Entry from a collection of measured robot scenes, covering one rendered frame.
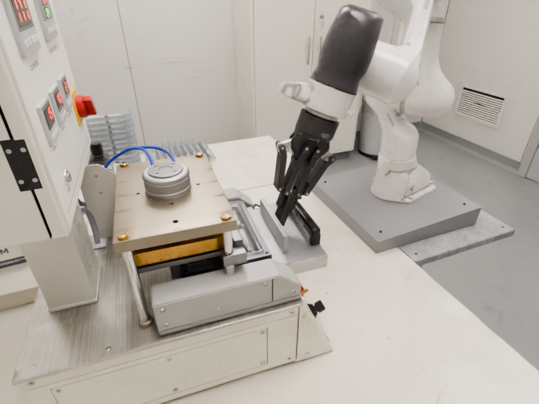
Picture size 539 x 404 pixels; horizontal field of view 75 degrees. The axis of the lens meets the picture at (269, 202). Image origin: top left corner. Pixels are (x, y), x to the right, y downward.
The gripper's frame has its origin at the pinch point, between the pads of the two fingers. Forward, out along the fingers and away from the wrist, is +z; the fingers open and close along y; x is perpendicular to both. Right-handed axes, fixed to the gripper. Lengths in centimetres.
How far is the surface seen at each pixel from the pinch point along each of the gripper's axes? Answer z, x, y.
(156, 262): 8.0, -10.5, -24.8
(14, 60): -19, -15, -44
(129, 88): 39, 240, -27
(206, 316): 13.6, -16.7, -15.9
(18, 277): 42, 24, -50
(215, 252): 5.1, -10.6, -15.5
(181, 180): -4.1, -3.7, -22.6
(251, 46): -20, 205, 46
